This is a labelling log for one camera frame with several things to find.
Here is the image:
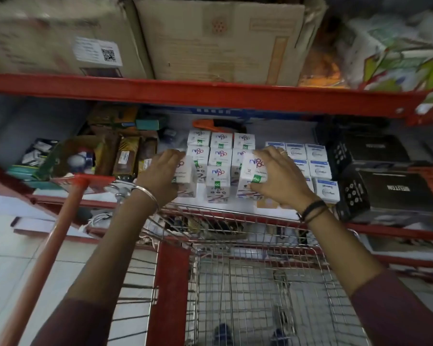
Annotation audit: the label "person's left hand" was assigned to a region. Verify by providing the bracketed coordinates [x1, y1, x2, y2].
[134, 149, 187, 210]

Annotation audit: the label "person's right hand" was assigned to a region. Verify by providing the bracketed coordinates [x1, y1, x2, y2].
[248, 145, 324, 214]

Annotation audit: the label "white printed carton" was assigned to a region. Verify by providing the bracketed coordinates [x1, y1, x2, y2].
[236, 153, 270, 201]
[171, 153, 197, 198]

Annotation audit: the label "person's left forearm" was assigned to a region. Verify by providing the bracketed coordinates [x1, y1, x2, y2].
[66, 191, 160, 307]

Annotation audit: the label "person's right forearm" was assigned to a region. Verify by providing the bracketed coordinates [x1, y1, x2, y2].
[303, 207, 386, 297]

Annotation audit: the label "brown box with white label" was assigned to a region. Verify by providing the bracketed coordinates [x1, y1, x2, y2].
[113, 136, 142, 181]
[139, 137, 160, 174]

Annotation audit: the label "teal box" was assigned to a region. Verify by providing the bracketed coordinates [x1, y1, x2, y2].
[135, 115, 168, 131]

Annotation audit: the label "stack of white bulb boxes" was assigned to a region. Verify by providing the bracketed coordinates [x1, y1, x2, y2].
[186, 130, 257, 204]

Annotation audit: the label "orange tool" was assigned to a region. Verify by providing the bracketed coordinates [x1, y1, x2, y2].
[192, 119, 246, 134]

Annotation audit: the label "black wrist bands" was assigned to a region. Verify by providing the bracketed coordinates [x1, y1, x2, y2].
[297, 200, 329, 224]

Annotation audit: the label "stack of blue-white boxes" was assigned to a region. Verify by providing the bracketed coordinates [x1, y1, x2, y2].
[265, 141, 341, 204]

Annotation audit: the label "red metal shelf rack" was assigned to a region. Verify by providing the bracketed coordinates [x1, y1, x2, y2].
[0, 72, 433, 281]

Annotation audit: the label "white round bulb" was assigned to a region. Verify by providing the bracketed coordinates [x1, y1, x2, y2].
[67, 152, 94, 173]

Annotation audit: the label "small black crate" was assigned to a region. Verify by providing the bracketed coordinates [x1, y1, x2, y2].
[313, 120, 414, 171]

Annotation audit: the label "plain brown cardboard box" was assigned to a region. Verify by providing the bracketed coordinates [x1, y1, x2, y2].
[133, 0, 328, 87]

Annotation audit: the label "orange packet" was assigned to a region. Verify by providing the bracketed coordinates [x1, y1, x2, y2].
[298, 50, 349, 88]

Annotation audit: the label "large black crate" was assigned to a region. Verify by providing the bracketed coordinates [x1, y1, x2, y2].
[335, 165, 433, 225]

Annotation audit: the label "green open carton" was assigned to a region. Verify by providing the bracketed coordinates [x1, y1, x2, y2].
[7, 137, 64, 182]

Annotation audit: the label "person's right shoe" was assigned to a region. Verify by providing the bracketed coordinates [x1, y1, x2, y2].
[270, 328, 290, 346]

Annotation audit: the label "person's shoe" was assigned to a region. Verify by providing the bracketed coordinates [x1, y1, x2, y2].
[270, 328, 290, 346]
[213, 323, 233, 346]

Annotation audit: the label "person's left shoe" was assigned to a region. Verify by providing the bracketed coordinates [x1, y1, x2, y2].
[213, 323, 233, 346]

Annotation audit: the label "red pole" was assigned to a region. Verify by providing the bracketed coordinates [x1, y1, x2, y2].
[0, 174, 117, 346]

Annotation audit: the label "cardboard box with white label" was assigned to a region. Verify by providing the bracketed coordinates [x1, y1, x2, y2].
[0, 0, 155, 80]

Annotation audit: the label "white plastic-wrapped pack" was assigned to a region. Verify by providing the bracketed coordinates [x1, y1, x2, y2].
[337, 12, 433, 88]

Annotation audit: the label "maroon right sleeve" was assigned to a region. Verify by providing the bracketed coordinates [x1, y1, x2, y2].
[348, 270, 433, 346]

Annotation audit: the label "maroon sleeve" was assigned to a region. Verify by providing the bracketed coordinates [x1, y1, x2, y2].
[348, 270, 433, 346]
[31, 298, 120, 346]

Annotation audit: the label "green patterned plastic pack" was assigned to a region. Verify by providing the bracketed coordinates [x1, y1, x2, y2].
[359, 41, 433, 105]

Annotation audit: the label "maroon left sleeve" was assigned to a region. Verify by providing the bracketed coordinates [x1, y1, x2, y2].
[31, 298, 120, 346]

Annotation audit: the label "silver bracelet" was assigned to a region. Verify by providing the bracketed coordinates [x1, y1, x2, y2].
[131, 186, 160, 210]

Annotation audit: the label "steel wire shopping cart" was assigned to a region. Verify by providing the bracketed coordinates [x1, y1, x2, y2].
[105, 180, 373, 346]

